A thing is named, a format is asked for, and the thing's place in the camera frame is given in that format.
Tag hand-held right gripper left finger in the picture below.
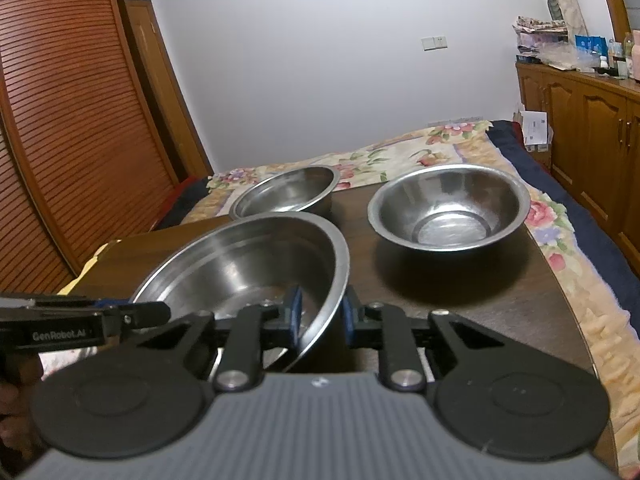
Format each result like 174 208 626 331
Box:
135 285 304 393

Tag white cardboard box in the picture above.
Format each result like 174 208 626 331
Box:
517 104 554 154

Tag row of wall outlets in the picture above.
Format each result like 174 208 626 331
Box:
427 115 484 127

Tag wooden door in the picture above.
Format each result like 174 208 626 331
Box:
125 0 216 182

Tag person's left hand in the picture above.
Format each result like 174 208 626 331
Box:
0 352 44 466

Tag stack of folded cloths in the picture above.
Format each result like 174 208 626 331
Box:
512 14 569 37

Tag clear plastic bags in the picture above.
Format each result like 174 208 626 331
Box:
542 40 602 72

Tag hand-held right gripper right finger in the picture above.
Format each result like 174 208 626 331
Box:
342 286 506 391

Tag blue box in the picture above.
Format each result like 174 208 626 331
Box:
574 34 607 56

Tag louvered wooden wardrobe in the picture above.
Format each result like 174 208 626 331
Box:
0 0 182 297

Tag large steel bowl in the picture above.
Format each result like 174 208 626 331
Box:
129 211 351 372

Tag small steel bowl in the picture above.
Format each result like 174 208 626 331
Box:
229 164 341 221
367 163 531 253

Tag wooden sideboard cabinet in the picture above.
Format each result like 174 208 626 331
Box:
515 59 640 282

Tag red cloth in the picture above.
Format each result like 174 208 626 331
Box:
164 175 202 202

